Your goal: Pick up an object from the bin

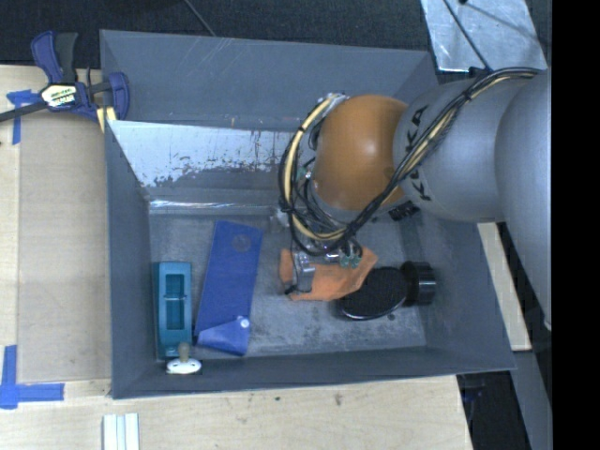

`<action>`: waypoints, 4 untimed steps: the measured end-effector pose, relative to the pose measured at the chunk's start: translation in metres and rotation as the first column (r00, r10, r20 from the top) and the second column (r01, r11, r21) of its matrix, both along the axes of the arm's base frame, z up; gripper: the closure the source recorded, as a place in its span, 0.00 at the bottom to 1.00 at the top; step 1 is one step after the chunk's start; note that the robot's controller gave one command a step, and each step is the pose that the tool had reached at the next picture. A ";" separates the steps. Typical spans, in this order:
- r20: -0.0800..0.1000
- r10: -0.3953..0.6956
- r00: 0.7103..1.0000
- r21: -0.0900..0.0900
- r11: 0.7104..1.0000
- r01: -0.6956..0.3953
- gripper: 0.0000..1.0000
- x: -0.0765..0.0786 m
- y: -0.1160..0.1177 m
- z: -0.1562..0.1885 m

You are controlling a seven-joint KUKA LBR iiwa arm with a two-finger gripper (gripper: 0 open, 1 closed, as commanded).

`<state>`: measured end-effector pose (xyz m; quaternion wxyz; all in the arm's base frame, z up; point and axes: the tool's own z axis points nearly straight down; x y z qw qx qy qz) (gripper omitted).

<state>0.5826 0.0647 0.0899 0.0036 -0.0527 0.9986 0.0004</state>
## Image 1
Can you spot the black cylinder on white bracket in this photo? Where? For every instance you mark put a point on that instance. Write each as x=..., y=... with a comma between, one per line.
x=404, y=211

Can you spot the blue flat pouch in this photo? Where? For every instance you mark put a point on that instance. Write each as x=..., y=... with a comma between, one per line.
x=229, y=274

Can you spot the grey metal bin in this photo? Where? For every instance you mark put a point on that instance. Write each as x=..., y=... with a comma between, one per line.
x=187, y=78

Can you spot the white pacifier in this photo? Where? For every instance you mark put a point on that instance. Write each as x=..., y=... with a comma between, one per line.
x=183, y=366

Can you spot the black round brush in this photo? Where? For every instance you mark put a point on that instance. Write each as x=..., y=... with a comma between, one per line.
x=375, y=293

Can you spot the orange cloth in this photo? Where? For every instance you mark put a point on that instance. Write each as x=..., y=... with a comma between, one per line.
x=337, y=281

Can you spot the teal plastic box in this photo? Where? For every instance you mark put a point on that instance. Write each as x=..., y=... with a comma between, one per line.
x=174, y=298

